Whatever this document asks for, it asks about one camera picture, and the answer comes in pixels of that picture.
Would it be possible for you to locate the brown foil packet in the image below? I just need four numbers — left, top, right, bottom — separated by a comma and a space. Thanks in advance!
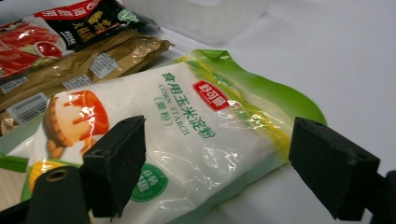
0, 31, 174, 138

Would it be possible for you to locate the white green corn starch bag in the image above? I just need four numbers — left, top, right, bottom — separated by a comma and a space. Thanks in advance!
0, 49, 328, 224

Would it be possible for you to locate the red black hot pot packet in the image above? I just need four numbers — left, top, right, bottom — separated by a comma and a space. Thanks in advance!
0, 0, 150, 82

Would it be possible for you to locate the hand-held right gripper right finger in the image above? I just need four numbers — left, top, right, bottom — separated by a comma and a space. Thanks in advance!
288, 116, 381, 222

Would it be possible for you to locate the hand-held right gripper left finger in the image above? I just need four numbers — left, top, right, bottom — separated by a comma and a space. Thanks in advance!
81, 115, 148, 218

